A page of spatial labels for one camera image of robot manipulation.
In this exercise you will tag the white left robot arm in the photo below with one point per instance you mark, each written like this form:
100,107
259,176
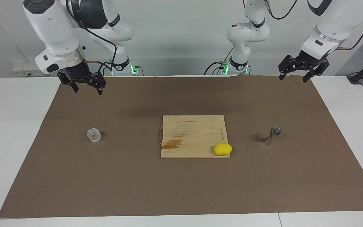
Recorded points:
247,34

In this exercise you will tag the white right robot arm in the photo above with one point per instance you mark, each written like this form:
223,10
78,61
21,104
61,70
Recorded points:
55,28

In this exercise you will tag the steel double jigger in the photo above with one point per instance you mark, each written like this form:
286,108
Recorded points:
267,141

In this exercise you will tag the white wall socket box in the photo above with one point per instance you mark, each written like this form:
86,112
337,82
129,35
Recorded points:
24,68

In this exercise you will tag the clear glass cup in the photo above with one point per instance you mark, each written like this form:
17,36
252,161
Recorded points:
94,135

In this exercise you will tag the wooden cutting board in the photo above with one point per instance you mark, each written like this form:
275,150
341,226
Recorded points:
194,132

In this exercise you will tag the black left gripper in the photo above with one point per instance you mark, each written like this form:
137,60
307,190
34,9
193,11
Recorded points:
307,61

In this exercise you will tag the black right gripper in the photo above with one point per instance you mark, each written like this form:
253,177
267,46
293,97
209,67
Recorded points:
77,73

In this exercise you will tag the yellow lemon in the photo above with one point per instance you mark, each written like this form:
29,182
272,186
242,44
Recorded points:
222,149

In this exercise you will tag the brown table mat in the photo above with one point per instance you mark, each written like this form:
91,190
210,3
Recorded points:
106,183

